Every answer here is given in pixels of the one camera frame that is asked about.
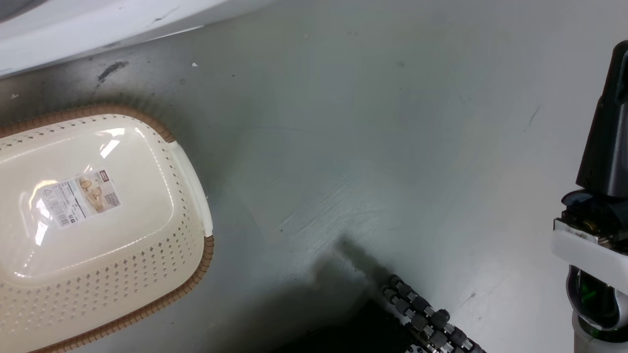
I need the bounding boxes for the printed paper label sticker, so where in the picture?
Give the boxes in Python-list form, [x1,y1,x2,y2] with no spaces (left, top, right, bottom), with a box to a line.
[41,169,122,229]

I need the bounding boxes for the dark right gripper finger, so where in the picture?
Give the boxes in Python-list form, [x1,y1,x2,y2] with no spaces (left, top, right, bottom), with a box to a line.
[576,40,628,198]

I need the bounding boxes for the ridged left gripper finger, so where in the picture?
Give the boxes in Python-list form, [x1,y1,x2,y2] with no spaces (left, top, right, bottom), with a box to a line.
[390,275,487,353]
[383,288,457,353]

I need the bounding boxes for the cream perforated laundry basket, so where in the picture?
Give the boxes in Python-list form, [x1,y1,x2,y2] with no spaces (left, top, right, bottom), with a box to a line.
[0,103,215,353]

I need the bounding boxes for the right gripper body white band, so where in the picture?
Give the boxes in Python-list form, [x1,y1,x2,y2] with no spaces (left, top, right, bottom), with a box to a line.
[551,188,628,330]

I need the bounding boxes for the white washing machine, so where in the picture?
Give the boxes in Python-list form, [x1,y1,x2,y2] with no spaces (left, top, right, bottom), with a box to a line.
[0,0,276,79]

